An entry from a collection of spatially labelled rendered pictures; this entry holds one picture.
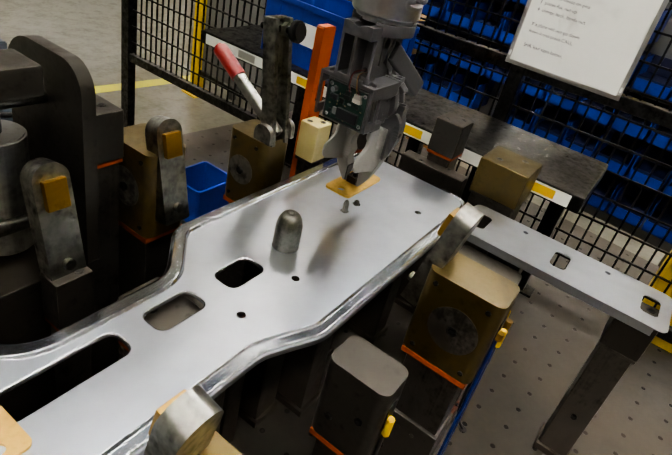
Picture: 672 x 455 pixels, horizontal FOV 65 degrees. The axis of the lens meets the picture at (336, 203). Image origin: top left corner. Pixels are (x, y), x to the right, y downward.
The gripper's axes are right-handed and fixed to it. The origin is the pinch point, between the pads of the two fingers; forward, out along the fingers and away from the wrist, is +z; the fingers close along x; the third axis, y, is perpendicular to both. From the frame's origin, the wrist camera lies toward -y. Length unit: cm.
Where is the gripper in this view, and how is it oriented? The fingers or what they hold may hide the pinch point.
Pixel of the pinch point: (356, 171)
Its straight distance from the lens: 69.4
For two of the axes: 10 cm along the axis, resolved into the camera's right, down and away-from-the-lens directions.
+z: -1.9, 8.4, 5.1
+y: -5.7, 3.3, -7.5
